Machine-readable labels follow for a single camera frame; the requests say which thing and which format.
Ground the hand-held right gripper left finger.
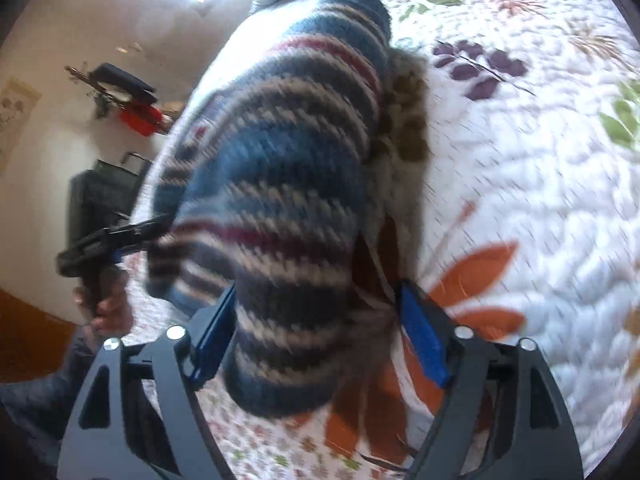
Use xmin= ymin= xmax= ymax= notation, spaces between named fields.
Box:
xmin=56 ymin=284 xmax=238 ymax=480

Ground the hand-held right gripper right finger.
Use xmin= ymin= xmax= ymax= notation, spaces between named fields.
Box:
xmin=395 ymin=280 xmax=585 ymax=480

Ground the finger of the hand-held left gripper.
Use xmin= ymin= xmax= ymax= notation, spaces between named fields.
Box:
xmin=97 ymin=214 xmax=173 ymax=261

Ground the striped blue knit sweater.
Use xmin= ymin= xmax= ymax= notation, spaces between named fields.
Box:
xmin=145 ymin=0 xmax=396 ymax=418

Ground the person's left hand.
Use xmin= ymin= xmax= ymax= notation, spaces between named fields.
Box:
xmin=74 ymin=267 xmax=135 ymax=336

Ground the black folding chair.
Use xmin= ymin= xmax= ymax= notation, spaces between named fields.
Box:
xmin=67 ymin=152 xmax=153 ymax=241

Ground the red bag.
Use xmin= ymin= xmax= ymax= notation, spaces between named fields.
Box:
xmin=119 ymin=100 xmax=163 ymax=137

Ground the person's leg in jeans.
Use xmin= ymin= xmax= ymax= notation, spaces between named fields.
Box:
xmin=0 ymin=332 xmax=108 ymax=441

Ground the dark hanging garment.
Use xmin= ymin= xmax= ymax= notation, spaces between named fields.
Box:
xmin=95 ymin=62 xmax=157 ymax=96

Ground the wooden coat rack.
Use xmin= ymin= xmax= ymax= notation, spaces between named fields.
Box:
xmin=64 ymin=62 xmax=176 ymax=121

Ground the white floral quilt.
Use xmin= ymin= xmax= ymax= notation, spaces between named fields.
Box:
xmin=120 ymin=0 xmax=640 ymax=480

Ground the wall poster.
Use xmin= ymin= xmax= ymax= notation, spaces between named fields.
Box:
xmin=0 ymin=77 xmax=42 ymax=173

